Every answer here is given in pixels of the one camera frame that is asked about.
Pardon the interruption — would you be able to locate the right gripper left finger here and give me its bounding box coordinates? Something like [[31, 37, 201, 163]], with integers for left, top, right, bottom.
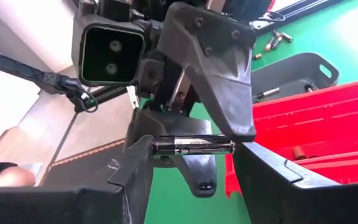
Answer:
[[0, 134, 154, 224]]

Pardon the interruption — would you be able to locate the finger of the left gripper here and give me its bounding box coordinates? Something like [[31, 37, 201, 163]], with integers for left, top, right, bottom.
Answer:
[[157, 1, 258, 143], [126, 109, 218, 199]]

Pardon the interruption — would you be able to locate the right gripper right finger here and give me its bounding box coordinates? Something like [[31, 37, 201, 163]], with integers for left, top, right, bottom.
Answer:
[[232, 141, 358, 224]]

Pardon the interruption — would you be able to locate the small cylindrical battery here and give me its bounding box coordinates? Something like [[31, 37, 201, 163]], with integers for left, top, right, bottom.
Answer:
[[150, 134, 237, 156]]

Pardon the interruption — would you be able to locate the small silver battery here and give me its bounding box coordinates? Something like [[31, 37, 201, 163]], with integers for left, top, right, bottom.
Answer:
[[304, 82, 319, 93], [256, 86, 282, 100]]

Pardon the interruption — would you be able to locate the grey plastic tub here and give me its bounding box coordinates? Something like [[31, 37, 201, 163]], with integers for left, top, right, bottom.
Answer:
[[250, 52, 341, 104]]

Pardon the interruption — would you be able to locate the person's hand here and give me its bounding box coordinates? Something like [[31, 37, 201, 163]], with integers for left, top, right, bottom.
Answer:
[[0, 166, 37, 188]]

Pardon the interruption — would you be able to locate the green table mat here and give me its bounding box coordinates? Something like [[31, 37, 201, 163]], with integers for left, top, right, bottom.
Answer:
[[135, 0, 358, 224]]

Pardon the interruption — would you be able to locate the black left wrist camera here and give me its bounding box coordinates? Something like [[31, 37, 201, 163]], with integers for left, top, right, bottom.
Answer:
[[71, 15, 146, 88]]

